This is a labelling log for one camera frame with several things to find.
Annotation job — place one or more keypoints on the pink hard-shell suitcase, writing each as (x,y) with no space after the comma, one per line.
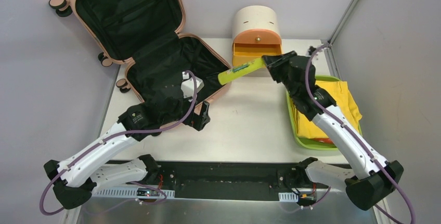
(147,36)

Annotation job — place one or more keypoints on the yellow cloth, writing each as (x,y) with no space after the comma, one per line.
(339,90)

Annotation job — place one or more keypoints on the cream three-drawer round cabinet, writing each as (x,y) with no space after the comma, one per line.
(255,32)

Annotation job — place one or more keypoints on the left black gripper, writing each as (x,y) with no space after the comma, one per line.
(198,119)

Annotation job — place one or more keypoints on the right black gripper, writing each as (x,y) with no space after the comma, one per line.
(278,65)

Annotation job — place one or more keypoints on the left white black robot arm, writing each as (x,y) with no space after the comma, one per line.
(95,155)

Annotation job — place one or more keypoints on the yellow green spray bottle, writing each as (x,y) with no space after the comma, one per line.
(240,71)

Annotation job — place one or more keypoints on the green plastic tray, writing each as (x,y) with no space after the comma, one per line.
(309,143)

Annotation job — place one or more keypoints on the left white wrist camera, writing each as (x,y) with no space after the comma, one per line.
(190,85)

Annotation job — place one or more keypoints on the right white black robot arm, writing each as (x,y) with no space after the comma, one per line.
(362,157)

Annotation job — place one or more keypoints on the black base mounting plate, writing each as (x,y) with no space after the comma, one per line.
(230,181)

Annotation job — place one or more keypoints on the red white tie-dye cloth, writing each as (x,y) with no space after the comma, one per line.
(324,140)

